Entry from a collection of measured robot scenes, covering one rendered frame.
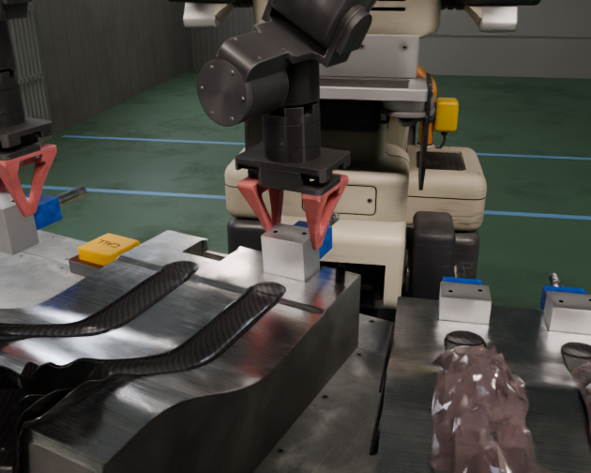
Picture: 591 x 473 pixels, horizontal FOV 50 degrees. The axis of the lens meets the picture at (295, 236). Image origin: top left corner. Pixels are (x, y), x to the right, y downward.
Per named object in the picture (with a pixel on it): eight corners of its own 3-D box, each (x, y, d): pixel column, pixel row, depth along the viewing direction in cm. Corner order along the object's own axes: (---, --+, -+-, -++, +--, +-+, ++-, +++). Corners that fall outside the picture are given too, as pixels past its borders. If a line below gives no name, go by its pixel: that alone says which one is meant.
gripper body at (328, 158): (324, 189, 60) (322, 112, 57) (234, 175, 65) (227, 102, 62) (352, 168, 65) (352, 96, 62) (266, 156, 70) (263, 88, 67)
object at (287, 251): (319, 232, 79) (317, 191, 77) (356, 238, 77) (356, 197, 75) (264, 280, 69) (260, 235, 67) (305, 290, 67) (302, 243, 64)
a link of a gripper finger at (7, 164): (18, 230, 66) (0, 141, 62) (-27, 218, 69) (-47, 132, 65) (68, 208, 72) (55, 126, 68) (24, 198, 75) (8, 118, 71)
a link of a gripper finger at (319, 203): (322, 266, 64) (320, 176, 60) (261, 251, 67) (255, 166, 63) (350, 238, 69) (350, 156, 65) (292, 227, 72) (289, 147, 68)
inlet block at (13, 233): (72, 206, 82) (65, 166, 79) (101, 213, 79) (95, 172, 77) (-18, 246, 71) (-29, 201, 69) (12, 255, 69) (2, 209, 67)
